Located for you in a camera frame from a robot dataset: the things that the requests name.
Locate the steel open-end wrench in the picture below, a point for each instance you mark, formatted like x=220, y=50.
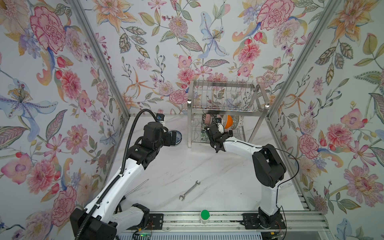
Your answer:
x=183, y=196

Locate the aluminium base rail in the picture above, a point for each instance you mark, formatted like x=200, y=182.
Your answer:
x=138, y=219

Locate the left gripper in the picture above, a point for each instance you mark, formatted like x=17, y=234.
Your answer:
x=169, y=141

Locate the steel two-tier dish rack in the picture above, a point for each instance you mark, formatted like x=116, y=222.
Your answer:
x=226, y=98

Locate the green leaf pattern bowl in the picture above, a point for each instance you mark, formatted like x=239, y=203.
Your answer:
x=204, y=137

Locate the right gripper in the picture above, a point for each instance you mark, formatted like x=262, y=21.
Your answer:
x=228, y=135

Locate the green geometric pattern bowl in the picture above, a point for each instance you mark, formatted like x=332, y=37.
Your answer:
x=238, y=122

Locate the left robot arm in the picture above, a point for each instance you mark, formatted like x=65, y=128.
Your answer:
x=136, y=159

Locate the blue floral bowl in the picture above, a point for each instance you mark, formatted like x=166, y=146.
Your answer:
x=178, y=138

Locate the orange white bowl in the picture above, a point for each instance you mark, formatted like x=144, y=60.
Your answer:
x=228, y=121

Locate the green emergency stop button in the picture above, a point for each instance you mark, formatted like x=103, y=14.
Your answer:
x=204, y=216

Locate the red pattern bowl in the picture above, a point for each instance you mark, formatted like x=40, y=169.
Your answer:
x=207, y=119

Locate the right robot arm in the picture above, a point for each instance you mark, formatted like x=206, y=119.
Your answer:
x=269, y=169

